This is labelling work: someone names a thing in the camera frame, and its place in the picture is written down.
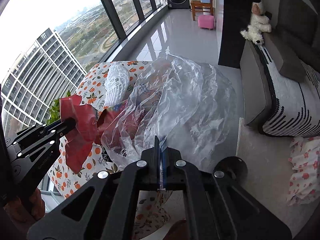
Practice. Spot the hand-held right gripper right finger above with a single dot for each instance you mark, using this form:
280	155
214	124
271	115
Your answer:
163	155

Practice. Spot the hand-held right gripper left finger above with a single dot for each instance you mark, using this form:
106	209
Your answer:
156	155

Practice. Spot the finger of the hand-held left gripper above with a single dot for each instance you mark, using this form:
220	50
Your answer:
57	127
50	150

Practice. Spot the red wrapper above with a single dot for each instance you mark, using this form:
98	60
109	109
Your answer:
80	140

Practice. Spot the clear plastic bag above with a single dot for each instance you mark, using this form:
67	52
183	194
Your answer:
187	92

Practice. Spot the green potted plant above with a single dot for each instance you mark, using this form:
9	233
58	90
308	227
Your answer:
56	111

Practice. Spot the high-rise apartment building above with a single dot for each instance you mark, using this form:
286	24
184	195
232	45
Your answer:
42	75

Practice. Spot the table with orange-print cloth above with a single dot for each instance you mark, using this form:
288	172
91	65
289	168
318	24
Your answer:
92	80

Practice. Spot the person's leg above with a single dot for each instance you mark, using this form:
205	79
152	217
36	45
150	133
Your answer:
178	231

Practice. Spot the beige rug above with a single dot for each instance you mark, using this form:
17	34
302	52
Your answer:
262	160

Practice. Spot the white black-striped blanket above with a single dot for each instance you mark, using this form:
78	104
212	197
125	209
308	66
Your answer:
287	92

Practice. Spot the pink stool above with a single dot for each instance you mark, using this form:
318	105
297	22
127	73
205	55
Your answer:
206	22

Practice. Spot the white floral cloth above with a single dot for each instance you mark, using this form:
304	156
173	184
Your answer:
303	170

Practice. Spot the wooden chair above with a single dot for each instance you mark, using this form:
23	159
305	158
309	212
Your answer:
200	3

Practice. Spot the white plush dog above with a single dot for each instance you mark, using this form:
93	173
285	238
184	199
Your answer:
257	22

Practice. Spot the grey sofa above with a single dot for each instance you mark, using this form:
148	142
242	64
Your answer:
292	20

